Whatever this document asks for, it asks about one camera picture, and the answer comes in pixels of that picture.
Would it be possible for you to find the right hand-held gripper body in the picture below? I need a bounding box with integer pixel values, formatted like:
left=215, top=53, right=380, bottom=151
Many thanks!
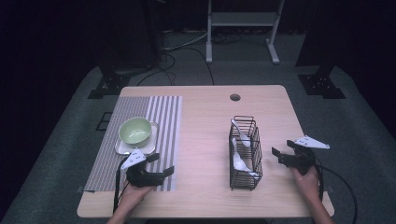
left=278, top=134, right=331, bottom=175

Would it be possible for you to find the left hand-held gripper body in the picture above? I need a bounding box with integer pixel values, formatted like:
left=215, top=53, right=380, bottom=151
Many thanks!
left=120, top=148, right=164, bottom=188

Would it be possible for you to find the light green bowl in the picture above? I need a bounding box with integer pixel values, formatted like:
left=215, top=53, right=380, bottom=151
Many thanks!
left=118, top=117, right=153, bottom=149

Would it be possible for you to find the black wire basket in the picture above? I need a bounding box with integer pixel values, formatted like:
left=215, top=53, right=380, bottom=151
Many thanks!
left=228, top=115, right=264, bottom=191

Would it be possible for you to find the person's left hand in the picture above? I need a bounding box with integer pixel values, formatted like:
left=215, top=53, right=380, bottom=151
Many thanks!
left=120, top=184, right=155, bottom=216

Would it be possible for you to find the person's right hand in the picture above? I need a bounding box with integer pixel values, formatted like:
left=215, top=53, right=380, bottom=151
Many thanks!
left=290, top=167, right=322, bottom=203

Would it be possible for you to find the white square plate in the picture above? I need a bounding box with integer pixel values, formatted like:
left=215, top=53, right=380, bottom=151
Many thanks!
left=114, top=120, right=160, bottom=156

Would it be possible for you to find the grey striped placemat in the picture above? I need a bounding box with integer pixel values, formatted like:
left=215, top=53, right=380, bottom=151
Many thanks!
left=83, top=95, right=183, bottom=192

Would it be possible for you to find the black stand base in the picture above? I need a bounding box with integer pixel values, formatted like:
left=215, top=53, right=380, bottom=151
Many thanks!
left=87, top=64, right=133, bottom=100
left=297, top=64, right=347, bottom=100

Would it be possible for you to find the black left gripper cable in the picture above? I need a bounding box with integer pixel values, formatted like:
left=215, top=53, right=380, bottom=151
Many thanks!
left=112, top=156, right=131, bottom=214

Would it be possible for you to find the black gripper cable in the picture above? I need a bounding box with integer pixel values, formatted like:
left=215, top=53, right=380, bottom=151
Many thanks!
left=314, top=157, right=359, bottom=224
left=112, top=156, right=131, bottom=214

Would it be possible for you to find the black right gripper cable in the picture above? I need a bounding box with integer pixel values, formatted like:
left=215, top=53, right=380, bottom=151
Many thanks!
left=314, top=157, right=359, bottom=224

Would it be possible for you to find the black floor socket frame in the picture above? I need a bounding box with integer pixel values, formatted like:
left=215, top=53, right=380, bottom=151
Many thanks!
left=95, top=111, right=113, bottom=133

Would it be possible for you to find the black floor cable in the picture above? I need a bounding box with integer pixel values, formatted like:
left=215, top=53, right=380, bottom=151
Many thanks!
left=135, top=46, right=216, bottom=87

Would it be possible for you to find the grey floor cable bundle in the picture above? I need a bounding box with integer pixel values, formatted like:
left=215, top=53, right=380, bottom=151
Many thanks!
left=162, top=30, right=209, bottom=53

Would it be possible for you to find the white metal stand frame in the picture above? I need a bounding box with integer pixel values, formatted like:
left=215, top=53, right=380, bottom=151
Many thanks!
left=205, top=0, right=286, bottom=65

